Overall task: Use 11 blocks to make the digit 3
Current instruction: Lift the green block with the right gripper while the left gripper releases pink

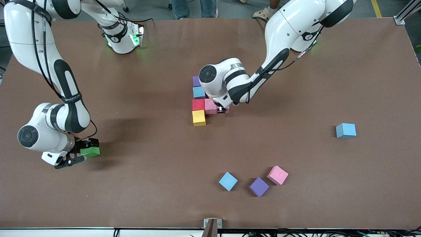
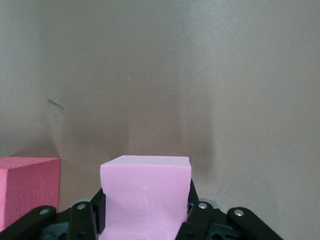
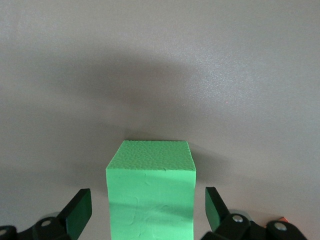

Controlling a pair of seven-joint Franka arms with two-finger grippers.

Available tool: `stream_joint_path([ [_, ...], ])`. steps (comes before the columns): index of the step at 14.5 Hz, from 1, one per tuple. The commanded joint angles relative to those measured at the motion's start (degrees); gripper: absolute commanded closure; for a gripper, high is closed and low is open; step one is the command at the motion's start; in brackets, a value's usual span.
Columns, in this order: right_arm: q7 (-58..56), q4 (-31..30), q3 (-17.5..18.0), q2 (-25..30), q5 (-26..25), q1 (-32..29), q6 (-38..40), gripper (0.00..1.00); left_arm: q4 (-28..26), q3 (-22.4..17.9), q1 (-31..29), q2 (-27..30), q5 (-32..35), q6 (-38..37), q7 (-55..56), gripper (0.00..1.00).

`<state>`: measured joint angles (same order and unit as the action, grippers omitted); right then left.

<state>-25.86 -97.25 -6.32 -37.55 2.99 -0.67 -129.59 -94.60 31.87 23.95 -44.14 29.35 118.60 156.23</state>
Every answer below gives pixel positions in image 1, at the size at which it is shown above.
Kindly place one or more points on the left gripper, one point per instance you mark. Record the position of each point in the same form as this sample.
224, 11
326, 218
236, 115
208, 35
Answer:
221, 108

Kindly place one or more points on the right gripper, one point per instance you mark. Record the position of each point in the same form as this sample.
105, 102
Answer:
80, 145

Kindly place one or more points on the pink foam block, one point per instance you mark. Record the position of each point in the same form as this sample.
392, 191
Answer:
227, 109
210, 107
277, 175

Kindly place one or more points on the green foam block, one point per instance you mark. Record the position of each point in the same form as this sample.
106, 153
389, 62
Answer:
91, 152

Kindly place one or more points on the red foam block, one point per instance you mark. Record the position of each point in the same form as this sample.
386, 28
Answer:
198, 104

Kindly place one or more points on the yellow foam block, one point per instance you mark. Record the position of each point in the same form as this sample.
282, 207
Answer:
199, 118

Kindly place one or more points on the blue foam block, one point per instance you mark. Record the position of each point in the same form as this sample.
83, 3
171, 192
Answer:
346, 130
199, 92
228, 181

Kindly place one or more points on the purple foam block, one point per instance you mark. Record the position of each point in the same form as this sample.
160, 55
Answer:
196, 81
259, 186

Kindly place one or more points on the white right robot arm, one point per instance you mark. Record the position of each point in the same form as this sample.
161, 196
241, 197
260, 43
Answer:
29, 39

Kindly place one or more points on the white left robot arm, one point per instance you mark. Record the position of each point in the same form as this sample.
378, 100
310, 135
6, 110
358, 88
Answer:
289, 23

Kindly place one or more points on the brown table cover mat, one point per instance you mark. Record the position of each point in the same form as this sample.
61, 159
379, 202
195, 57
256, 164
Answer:
210, 158

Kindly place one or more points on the person's sandalled foot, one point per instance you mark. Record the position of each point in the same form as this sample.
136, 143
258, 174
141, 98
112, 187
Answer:
261, 13

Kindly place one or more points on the person's blue jeans legs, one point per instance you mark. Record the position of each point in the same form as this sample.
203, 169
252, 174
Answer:
194, 8

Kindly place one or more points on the small green item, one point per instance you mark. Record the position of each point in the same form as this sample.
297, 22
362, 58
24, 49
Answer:
418, 48

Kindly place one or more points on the metal camera post bracket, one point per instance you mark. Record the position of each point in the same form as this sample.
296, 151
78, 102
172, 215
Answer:
212, 223

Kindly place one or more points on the aluminium frame post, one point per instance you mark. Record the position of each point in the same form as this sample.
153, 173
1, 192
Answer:
408, 13

